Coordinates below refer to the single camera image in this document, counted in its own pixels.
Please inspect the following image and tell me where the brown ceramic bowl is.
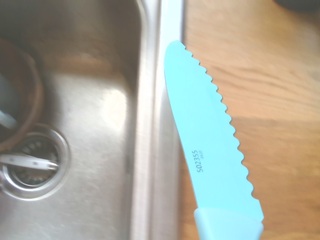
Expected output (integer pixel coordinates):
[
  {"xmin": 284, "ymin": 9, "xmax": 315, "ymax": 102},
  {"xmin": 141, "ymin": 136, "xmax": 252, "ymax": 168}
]
[{"xmin": 0, "ymin": 38, "xmax": 46, "ymax": 154}]

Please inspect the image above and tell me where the teal plastic serrated knife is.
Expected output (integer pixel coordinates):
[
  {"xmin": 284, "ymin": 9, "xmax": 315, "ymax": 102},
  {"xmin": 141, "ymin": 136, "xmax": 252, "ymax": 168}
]
[{"xmin": 163, "ymin": 39, "xmax": 265, "ymax": 240}]

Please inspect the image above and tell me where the stainless steel double sink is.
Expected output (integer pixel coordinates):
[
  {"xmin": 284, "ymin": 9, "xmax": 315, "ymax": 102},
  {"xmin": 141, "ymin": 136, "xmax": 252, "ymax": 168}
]
[{"xmin": 0, "ymin": 0, "xmax": 187, "ymax": 240}]

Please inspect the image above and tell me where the metal sink drain strainer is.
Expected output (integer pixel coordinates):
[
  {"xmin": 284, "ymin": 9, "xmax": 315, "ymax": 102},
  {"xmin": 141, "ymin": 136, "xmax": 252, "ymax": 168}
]
[{"xmin": 0, "ymin": 123, "xmax": 72, "ymax": 201}]

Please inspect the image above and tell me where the white utensil handle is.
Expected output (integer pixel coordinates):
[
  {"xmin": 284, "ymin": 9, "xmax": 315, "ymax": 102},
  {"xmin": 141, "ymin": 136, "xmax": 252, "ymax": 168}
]
[{"xmin": 0, "ymin": 153, "xmax": 61, "ymax": 171}]

